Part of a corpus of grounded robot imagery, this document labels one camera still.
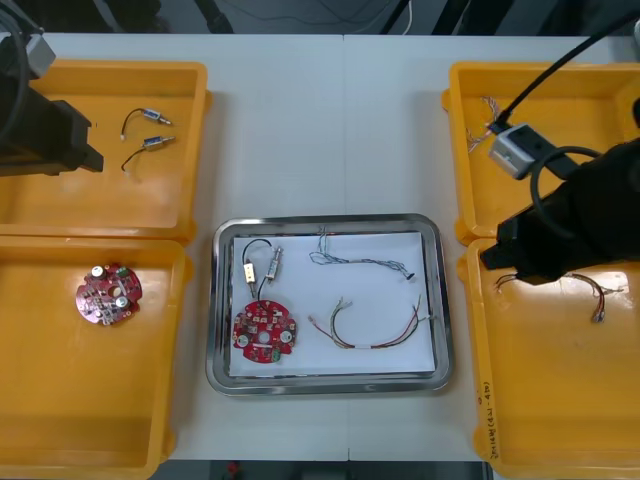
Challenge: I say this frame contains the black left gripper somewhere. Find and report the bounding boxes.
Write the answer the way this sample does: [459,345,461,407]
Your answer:
[0,82,105,176]

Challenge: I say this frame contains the steel tray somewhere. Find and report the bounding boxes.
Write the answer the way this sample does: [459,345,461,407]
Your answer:
[204,213,455,397]

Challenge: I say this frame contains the twisted blue-white wire harness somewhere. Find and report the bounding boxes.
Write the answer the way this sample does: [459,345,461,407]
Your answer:
[307,227,417,284]

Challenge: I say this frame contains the yellow-orange plastic bin with handwriting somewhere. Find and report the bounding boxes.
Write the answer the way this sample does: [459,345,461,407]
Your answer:
[457,238,640,480]

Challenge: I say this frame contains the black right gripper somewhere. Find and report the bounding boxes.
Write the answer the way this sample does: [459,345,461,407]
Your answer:
[480,182,607,287]

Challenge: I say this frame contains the white paper sheet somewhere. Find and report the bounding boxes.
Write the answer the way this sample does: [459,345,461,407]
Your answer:
[227,231,436,379]

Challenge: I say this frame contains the loose harness with metal terminals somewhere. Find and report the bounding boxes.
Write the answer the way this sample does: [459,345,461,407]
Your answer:
[492,272,626,324]

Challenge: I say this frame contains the metal solenoid with black cable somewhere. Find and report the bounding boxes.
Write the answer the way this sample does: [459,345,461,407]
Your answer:
[254,247,284,304]

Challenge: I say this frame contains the round red circuit board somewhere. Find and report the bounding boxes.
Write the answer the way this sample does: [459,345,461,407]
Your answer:
[233,298,301,365]
[74,263,144,326]

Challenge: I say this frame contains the metal solenoid with cream face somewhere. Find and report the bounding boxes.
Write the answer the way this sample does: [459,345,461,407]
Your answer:
[241,238,281,299]

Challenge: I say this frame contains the metal solenoid with blue label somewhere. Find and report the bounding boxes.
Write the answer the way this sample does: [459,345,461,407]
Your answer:
[121,134,177,177]
[119,108,172,142]

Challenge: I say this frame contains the red green white harness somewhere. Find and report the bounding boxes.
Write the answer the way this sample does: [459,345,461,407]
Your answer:
[308,294,432,352]

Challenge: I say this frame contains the twisted multicolour wire harness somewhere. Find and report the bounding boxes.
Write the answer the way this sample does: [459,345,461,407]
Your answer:
[465,95,501,154]

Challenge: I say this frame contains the black stand leg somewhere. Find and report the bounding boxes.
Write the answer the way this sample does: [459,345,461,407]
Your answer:
[380,0,412,35]
[432,0,474,35]
[194,0,235,34]

